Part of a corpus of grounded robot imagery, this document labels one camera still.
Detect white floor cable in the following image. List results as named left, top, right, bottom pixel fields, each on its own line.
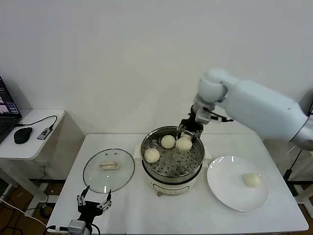
left=0, top=196, right=49, bottom=228

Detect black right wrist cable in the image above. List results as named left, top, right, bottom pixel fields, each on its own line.
left=209, top=111, right=234, bottom=123

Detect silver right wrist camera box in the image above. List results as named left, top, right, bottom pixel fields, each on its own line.
left=195, top=109, right=212, bottom=125

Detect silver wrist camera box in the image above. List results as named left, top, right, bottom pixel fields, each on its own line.
left=195, top=109, right=212, bottom=125
left=67, top=219, right=87, bottom=235

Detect stainless steel steamer pot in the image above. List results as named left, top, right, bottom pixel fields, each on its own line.
left=134, top=126, right=212, bottom=184

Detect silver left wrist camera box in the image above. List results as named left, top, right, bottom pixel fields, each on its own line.
left=67, top=219, right=87, bottom=235

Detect white side table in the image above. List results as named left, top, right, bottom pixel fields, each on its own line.
left=0, top=109, right=86, bottom=211

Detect black cable with adapter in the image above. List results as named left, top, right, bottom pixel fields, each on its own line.
left=283, top=148, right=304, bottom=182

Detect white round plate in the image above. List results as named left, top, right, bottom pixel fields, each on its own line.
left=206, top=156, right=270, bottom=212

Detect glass lid with beige handle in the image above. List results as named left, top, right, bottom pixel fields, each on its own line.
left=82, top=148, right=135, bottom=194

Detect black computer mouse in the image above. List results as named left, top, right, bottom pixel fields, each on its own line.
left=13, top=127, right=33, bottom=144

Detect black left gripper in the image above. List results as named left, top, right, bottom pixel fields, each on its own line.
left=76, top=186, right=113, bottom=222

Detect white steamed baozi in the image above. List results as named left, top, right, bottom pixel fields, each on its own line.
left=143, top=148, right=161, bottom=164
left=160, top=135, right=176, bottom=149
left=242, top=172, right=262, bottom=188
left=176, top=137, right=193, bottom=151

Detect cream electric cooker base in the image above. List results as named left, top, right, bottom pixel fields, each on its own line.
left=141, top=161, right=203, bottom=197

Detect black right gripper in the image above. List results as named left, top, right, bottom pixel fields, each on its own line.
left=176, top=105, right=203, bottom=144

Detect grey USB hub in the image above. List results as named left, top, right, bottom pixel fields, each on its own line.
left=36, top=127, right=54, bottom=141

